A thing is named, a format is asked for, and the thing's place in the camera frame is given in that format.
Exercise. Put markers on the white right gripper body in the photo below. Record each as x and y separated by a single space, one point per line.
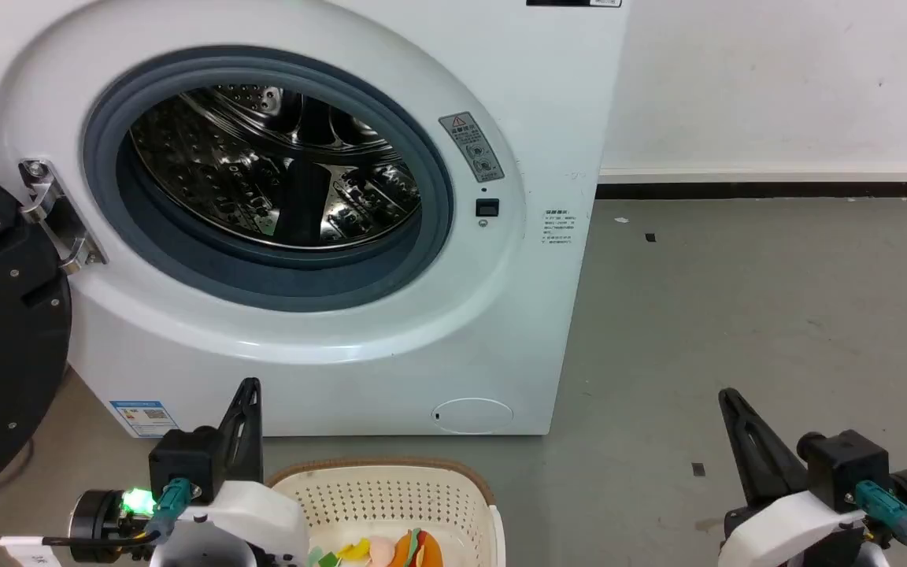
784 531

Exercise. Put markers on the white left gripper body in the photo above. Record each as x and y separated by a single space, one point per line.
257 520

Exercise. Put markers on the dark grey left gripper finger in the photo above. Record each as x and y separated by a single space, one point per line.
249 433

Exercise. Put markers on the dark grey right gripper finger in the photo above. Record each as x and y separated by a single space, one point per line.
760 457

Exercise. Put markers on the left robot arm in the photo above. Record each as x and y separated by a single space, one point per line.
103 516

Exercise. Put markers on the stainless steel washing machine drum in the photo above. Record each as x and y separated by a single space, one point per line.
264 173

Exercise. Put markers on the black washing machine door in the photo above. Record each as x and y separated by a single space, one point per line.
5 331

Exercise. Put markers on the metal washing machine door hinge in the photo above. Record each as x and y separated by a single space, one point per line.
56 216

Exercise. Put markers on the black bar with white label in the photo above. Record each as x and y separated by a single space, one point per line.
573 3

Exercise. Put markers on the green toy piece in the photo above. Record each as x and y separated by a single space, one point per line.
323 558

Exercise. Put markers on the yellow toy piece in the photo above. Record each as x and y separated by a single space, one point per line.
353 550

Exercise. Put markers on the blue energy label sticker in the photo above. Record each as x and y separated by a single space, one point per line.
142 417

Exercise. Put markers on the pink toy piece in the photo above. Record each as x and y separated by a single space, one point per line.
380 551

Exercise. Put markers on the cream perforated laundry basket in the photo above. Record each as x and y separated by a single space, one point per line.
390 500

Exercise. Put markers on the white front-load washing machine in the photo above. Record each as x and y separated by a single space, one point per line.
390 346

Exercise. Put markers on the grey rubber door gasket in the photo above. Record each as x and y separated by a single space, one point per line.
186 272

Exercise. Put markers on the round drain filter cover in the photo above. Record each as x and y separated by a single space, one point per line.
472 415

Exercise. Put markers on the small printed text sticker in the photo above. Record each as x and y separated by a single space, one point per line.
559 227

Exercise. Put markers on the black door latch socket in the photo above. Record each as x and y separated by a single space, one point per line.
486 208

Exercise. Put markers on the grey warning sticker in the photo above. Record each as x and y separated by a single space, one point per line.
472 146

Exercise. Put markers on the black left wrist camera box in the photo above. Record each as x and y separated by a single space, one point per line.
184 461

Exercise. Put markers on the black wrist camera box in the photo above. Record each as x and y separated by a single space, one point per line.
184 461
847 468

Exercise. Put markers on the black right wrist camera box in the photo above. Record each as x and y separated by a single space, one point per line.
847 468

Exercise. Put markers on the black wall baseboard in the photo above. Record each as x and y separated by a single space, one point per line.
776 190

